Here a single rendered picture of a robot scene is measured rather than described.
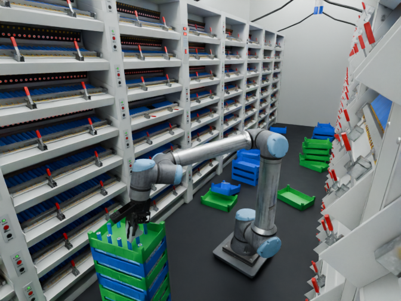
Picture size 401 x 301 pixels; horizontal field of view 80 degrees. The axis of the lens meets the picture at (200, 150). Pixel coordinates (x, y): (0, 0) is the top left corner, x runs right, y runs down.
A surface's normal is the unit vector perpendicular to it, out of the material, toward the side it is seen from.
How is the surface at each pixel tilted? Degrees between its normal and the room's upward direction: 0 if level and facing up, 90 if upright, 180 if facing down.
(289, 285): 0
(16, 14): 109
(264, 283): 0
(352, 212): 90
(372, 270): 90
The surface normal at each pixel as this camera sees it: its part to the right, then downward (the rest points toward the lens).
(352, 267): -0.50, 0.31
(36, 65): 0.82, 0.46
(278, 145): 0.39, 0.16
